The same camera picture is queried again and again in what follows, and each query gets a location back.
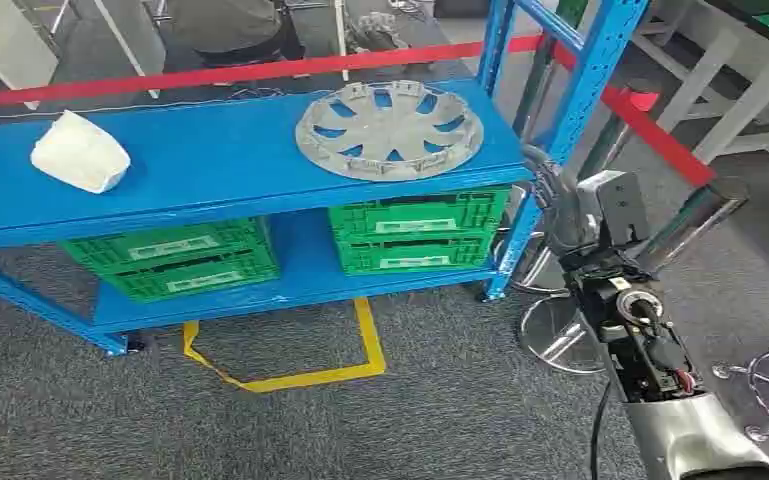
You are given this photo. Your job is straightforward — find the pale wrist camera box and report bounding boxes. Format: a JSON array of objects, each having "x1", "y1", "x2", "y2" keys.
[{"x1": 576, "y1": 170, "x2": 652, "y2": 248}]

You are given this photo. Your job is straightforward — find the grey crumpled bag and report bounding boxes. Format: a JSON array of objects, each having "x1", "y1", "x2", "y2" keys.
[{"x1": 346, "y1": 11, "x2": 412, "y2": 56}]

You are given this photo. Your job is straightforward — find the white table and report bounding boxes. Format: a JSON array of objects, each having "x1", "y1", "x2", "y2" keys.
[
  {"x1": 0, "y1": 0, "x2": 352, "y2": 112},
  {"x1": 632, "y1": 0, "x2": 769, "y2": 183}
]

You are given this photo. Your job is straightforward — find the red barrier band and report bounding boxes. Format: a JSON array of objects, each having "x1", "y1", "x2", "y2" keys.
[{"x1": 0, "y1": 34, "x2": 718, "y2": 189}]

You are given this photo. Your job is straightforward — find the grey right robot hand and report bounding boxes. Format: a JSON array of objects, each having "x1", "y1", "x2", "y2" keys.
[{"x1": 523, "y1": 144, "x2": 601, "y2": 258}]

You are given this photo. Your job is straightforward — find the blue metal shelf rack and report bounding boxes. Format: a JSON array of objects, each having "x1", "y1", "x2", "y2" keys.
[{"x1": 0, "y1": 0, "x2": 654, "y2": 359}]

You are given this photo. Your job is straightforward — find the dark barrier post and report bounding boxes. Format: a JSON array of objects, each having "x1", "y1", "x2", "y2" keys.
[{"x1": 511, "y1": 39, "x2": 561, "y2": 140}]

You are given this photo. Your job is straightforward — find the white plastic shell part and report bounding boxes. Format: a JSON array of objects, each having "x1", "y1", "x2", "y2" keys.
[{"x1": 29, "y1": 109, "x2": 132, "y2": 195}]

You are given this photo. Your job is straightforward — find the yellow floor tape square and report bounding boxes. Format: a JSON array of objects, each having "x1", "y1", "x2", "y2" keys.
[{"x1": 181, "y1": 296, "x2": 387, "y2": 395}]

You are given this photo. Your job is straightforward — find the green folded plastic crate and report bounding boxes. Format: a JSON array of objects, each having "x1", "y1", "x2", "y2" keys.
[
  {"x1": 334, "y1": 233, "x2": 499, "y2": 277},
  {"x1": 328, "y1": 187, "x2": 512, "y2": 245},
  {"x1": 100, "y1": 248, "x2": 281, "y2": 305},
  {"x1": 59, "y1": 217, "x2": 274, "y2": 276}
]

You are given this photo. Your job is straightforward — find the person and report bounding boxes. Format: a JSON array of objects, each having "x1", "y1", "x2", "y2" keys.
[{"x1": 165, "y1": 0, "x2": 307, "y2": 70}]

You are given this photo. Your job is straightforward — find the silver plastic wheel hubcap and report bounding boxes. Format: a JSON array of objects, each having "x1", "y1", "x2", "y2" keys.
[{"x1": 294, "y1": 79, "x2": 486, "y2": 183}]

